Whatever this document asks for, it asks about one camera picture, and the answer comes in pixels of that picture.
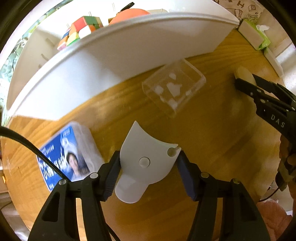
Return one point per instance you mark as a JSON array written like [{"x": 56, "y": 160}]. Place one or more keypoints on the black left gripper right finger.
[{"x": 225, "y": 209}]

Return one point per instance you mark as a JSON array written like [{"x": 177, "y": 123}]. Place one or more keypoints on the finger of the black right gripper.
[
  {"x": 277, "y": 89},
  {"x": 254, "y": 92}
]

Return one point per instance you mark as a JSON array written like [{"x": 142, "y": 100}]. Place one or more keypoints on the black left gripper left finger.
[{"x": 57, "y": 219}]

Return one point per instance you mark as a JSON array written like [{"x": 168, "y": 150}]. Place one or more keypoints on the cream round compact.
[{"x": 244, "y": 74}]

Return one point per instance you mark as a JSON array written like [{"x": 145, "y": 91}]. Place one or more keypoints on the white curved plastic gadget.
[{"x": 144, "y": 161}]

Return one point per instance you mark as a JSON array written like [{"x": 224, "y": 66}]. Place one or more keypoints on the orange round pouch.
[{"x": 128, "y": 14}]

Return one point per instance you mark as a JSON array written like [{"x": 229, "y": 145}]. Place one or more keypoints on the white digital camera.
[{"x": 157, "y": 11}]

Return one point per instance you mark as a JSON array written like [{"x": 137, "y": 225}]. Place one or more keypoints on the person's hand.
[{"x": 286, "y": 170}]

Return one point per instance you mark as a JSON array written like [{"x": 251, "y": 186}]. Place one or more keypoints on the white rectangular box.
[{"x": 273, "y": 62}]

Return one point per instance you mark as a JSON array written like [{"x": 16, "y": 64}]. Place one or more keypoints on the green tissue box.
[{"x": 254, "y": 34}]

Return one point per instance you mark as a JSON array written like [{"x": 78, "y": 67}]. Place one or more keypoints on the blue white tissue pack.
[{"x": 73, "y": 150}]

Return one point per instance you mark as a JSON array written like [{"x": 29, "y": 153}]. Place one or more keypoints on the letter print fabric bag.
[{"x": 243, "y": 9}]

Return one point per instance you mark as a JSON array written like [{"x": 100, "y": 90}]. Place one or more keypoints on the clear plastic box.
[{"x": 173, "y": 85}]

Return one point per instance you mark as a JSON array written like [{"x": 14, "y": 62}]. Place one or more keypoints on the white plastic storage bin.
[{"x": 48, "y": 83}]

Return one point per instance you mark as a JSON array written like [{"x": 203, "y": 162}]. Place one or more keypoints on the black carabiner clip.
[{"x": 128, "y": 6}]

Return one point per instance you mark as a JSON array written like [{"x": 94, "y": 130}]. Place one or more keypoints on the multicolour puzzle cube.
[{"x": 79, "y": 29}]

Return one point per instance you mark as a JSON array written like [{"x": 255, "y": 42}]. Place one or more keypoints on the green leaf print book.
[{"x": 18, "y": 20}]

